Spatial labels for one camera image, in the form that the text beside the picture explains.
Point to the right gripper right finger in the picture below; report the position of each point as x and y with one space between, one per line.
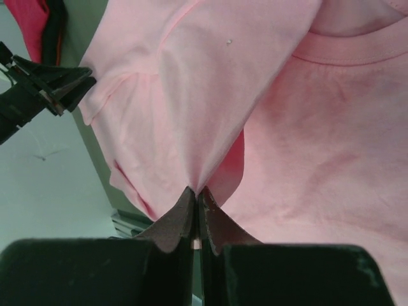
217 228

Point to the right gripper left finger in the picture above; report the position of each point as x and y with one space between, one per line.
174 228

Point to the pink t shirt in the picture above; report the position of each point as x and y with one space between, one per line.
292 113

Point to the folded black t shirt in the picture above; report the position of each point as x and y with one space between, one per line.
53 32

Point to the folded red t shirt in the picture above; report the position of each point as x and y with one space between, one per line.
31 17

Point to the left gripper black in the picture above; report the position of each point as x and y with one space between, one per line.
20 103

